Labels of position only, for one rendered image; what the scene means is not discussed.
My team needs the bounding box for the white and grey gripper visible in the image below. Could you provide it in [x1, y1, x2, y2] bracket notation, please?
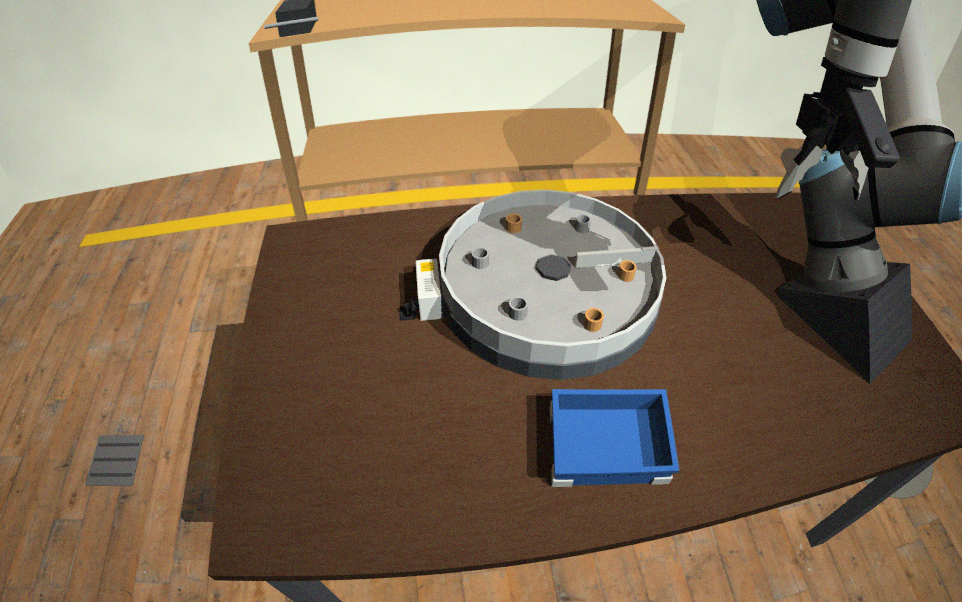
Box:
[775, 57, 879, 200]

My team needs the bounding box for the grey metal ring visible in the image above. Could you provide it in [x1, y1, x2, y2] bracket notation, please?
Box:
[508, 296, 528, 321]
[472, 247, 489, 269]
[574, 214, 591, 233]

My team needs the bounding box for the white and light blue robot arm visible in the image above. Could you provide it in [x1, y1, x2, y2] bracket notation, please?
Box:
[756, 0, 962, 292]

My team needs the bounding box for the bronze bushing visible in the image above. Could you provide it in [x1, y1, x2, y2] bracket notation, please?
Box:
[505, 214, 522, 233]
[618, 260, 636, 282]
[583, 308, 604, 332]

